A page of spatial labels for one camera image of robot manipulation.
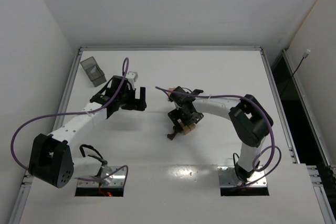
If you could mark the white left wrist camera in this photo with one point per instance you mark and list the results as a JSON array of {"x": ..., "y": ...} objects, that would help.
[{"x": 132, "y": 76}]

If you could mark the aluminium table frame rail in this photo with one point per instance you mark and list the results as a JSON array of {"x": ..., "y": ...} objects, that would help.
[{"x": 177, "y": 181}]

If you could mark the metal base plate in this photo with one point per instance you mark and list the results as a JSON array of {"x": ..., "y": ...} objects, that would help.
[
  {"x": 114, "y": 181},
  {"x": 228, "y": 178}
]

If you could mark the wide light wood block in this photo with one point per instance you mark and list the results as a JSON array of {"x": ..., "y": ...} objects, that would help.
[{"x": 181, "y": 123}]

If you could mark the light wood cube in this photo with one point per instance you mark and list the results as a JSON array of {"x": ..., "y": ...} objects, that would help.
[{"x": 186, "y": 130}]

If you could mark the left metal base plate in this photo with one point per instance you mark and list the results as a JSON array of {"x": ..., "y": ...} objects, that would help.
[{"x": 114, "y": 181}]

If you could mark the dark brown arch block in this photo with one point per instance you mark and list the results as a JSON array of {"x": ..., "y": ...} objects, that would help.
[{"x": 171, "y": 136}]

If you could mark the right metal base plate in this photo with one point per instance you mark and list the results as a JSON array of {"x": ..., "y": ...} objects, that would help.
[{"x": 228, "y": 178}]

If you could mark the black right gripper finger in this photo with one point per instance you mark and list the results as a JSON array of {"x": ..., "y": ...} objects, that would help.
[
  {"x": 176, "y": 126},
  {"x": 192, "y": 126}
]

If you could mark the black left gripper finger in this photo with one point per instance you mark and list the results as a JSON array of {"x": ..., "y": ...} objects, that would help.
[
  {"x": 136, "y": 104},
  {"x": 142, "y": 95}
]

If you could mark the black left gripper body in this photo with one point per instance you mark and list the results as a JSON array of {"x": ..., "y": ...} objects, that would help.
[{"x": 135, "y": 102}]

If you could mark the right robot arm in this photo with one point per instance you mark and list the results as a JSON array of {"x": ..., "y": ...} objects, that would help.
[{"x": 249, "y": 119}]

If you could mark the clear smoky plastic box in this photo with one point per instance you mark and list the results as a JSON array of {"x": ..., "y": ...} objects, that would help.
[{"x": 93, "y": 71}]

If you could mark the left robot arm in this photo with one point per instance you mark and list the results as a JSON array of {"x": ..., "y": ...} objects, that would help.
[{"x": 51, "y": 157}]

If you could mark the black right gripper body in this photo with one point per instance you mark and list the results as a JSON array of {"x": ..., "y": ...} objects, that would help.
[{"x": 184, "y": 118}]

